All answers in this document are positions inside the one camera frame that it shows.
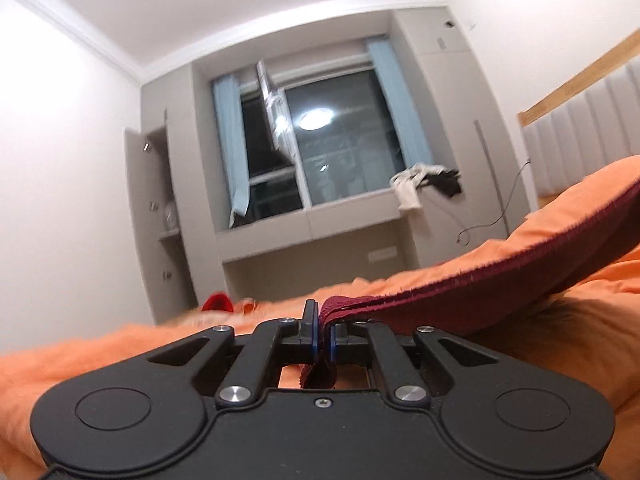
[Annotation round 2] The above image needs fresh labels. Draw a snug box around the dark red garment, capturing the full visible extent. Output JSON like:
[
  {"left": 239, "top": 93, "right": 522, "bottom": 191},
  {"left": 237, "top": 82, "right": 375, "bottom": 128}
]
[{"left": 299, "top": 183, "right": 639, "bottom": 389}]

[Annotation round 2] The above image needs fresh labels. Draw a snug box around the bright red cloth item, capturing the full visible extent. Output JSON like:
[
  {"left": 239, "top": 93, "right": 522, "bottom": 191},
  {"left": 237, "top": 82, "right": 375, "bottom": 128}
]
[{"left": 201, "top": 292, "right": 235, "bottom": 313}]

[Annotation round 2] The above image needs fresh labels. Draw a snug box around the grey window desk cabinet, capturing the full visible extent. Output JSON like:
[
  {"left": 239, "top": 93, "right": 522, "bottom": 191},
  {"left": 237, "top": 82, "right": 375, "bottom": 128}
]
[{"left": 218, "top": 190, "right": 411, "bottom": 301}]

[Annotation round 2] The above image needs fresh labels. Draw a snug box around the white cloth on sill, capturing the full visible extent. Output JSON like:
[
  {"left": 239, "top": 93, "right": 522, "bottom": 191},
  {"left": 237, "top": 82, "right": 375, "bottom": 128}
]
[{"left": 390, "top": 162, "right": 446, "bottom": 214}]

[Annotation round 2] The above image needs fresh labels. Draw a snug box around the black cloth on sill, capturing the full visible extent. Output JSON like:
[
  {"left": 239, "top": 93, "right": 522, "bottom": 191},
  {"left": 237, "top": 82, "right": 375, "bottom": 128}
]
[{"left": 423, "top": 169, "right": 463, "bottom": 198}]

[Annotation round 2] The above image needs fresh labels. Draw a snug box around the right light blue curtain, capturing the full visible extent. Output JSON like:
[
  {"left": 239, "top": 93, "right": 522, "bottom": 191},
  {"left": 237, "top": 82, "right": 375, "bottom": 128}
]
[{"left": 366, "top": 37, "right": 434, "bottom": 167}]

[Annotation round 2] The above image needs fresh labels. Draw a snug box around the light blue curtain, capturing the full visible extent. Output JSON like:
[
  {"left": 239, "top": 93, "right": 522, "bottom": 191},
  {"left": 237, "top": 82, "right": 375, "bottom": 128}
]
[
  {"left": 366, "top": 37, "right": 434, "bottom": 167},
  {"left": 212, "top": 74, "right": 250, "bottom": 229}
]

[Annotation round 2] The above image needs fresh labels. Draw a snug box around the open window sash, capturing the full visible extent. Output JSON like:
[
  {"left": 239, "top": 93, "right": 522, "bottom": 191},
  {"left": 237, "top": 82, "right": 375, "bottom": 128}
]
[{"left": 255, "top": 60, "right": 295, "bottom": 165}]

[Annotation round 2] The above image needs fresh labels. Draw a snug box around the left light blue curtain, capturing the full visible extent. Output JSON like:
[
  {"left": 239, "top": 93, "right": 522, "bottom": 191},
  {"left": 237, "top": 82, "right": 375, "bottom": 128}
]
[{"left": 212, "top": 74, "right": 250, "bottom": 229}]

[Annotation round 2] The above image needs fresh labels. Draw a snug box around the orange bed sheet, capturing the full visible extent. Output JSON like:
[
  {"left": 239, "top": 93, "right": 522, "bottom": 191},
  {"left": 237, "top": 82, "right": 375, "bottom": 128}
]
[{"left": 1, "top": 156, "right": 639, "bottom": 479}]

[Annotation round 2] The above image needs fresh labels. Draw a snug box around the grey tall right wardrobe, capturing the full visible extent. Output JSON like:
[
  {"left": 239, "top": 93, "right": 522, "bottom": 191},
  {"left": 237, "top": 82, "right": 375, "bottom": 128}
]
[{"left": 390, "top": 6, "right": 530, "bottom": 268}]

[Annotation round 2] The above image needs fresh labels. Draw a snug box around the grey open wardrobe door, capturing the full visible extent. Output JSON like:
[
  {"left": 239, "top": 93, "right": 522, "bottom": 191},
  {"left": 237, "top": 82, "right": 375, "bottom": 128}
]
[{"left": 124, "top": 128, "right": 175, "bottom": 324}]

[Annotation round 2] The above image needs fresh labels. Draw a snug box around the padded wooden headboard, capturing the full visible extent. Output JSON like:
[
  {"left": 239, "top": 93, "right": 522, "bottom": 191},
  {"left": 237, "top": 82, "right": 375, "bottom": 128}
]
[{"left": 518, "top": 32, "right": 639, "bottom": 206}]

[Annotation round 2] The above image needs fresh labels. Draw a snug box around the white wall socket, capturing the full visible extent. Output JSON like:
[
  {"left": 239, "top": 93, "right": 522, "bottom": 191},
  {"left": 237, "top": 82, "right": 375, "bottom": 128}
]
[{"left": 368, "top": 246, "right": 398, "bottom": 263}]

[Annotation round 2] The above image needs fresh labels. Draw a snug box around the grey charging cable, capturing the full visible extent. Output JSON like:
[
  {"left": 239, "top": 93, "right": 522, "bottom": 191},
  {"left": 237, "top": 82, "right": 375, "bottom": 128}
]
[{"left": 455, "top": 159, "right": 533, "bottom": 247}]

